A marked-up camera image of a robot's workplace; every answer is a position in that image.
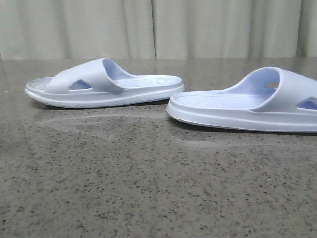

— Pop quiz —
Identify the beige pleated curtain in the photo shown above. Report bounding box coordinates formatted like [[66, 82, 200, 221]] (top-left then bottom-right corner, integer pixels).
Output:
[[0, 0, 317, 60]]

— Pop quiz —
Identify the light blue slipper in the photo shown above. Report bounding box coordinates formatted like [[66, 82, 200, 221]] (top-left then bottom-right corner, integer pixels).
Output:
[[167, 67, 317, 132], [25, 58, 184, 108]]

